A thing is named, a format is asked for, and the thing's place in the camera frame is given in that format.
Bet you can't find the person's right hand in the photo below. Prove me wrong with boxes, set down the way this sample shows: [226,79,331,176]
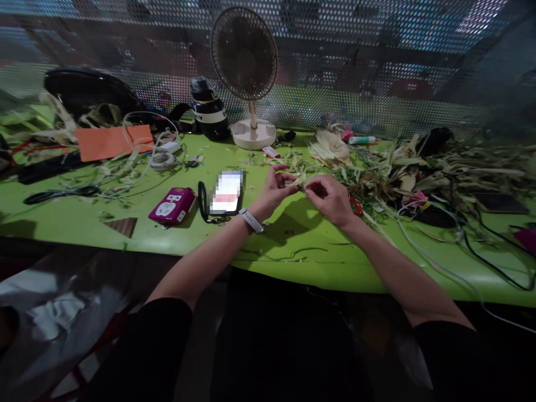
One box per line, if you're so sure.
[304,174,361,230]

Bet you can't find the person's left hand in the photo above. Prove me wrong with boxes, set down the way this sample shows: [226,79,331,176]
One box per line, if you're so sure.
[259,163,303,211]

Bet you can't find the person's right fingers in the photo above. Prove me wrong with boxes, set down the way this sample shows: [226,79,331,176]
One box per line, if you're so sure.
[304,175,332,206]

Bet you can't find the pale corn husk strip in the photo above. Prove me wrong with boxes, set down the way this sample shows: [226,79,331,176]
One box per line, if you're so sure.
[283,169,319,194]

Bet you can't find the smartphone in black case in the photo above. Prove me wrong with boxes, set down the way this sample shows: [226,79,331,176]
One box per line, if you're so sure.
[208,169,247,216]

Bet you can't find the black water bottle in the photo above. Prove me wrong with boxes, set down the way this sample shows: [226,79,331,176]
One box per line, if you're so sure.
[190,76,231,141]

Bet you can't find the beige desk fan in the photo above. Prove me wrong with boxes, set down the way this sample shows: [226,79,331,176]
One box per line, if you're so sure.
[210,6,279,150]

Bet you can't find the pile of corn husks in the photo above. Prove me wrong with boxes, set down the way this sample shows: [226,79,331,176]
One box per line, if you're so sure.
[308,123,536,218]

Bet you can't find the perforated metal screen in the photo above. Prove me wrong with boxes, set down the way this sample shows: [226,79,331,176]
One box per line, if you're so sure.
[0,0,536,139]

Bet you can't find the magenta power bank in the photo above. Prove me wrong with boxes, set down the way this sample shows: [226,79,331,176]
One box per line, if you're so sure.
[148,187,197,228]

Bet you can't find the scattered husk strips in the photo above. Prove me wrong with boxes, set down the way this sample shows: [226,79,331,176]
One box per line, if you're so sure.
[25,94,206,210]

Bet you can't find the person's body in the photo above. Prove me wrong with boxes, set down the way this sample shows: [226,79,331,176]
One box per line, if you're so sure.
[79,267,536,402]

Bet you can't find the orange paper sheet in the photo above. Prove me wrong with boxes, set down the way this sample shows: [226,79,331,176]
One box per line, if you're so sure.
[74,124,156,163]

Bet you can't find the brown cardboard triangle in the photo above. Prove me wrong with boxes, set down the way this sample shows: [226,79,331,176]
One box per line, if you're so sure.
[102,217,138,240]

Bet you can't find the black round tray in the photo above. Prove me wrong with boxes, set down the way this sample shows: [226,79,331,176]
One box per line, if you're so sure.
[43,68,141,122]

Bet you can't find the black scissors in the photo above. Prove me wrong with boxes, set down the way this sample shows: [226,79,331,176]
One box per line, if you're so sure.
[23,184,100,205]

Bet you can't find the black flat case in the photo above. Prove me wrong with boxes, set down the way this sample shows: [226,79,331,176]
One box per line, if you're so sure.
[16,151,84,185]

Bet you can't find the white charger with cable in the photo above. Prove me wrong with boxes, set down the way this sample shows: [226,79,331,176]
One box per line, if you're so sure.
[122,111,181,156]

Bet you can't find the white cable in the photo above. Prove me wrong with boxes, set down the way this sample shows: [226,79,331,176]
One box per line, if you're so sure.
[396,217,536,335]

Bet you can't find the black cable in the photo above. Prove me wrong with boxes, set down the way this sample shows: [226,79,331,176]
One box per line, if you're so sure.
[443,175,536,292]

